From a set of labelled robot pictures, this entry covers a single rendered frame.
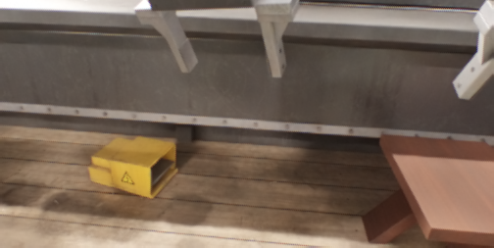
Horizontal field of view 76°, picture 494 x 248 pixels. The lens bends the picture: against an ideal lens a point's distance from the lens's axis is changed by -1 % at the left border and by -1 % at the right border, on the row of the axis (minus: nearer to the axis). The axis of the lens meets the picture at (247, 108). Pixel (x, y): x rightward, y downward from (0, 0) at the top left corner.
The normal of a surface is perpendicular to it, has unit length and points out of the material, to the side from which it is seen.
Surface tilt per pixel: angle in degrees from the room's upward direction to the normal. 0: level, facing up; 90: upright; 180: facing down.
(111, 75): 90
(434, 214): 0
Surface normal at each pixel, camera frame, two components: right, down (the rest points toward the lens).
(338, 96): -0.09, 0.42
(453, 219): 0.03, -0.90
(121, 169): -0.33, 0.40
